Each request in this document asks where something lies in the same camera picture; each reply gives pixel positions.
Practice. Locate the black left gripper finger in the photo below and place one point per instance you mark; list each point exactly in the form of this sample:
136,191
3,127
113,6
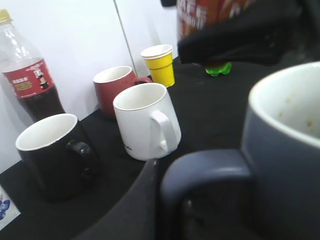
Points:
138,215

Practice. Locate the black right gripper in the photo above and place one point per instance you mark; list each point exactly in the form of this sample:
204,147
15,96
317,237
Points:
262,34

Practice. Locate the brown Nescafe coffee bottle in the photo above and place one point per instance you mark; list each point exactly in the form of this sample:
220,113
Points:
194,15

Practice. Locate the grey ceramic mug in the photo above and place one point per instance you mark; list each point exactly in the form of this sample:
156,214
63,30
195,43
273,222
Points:
279,154

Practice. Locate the green sprite bottle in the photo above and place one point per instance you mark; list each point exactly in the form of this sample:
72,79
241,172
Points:
222,69

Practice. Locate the white ceramic mug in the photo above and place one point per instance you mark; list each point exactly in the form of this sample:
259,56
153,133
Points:
147,121

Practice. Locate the black ceramic mug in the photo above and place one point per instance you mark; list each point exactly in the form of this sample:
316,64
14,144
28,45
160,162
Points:
59,155

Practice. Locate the red ceramic mug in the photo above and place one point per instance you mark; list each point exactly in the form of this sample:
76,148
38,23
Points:
110,82

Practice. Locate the yellow paper cup stack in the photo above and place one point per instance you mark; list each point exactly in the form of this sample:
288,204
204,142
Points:
159,61

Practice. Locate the small blueberry milk carton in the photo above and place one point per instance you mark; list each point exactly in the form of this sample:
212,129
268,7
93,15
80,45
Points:
8,209

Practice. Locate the cola bottle red label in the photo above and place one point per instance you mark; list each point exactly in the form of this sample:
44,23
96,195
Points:
27,72

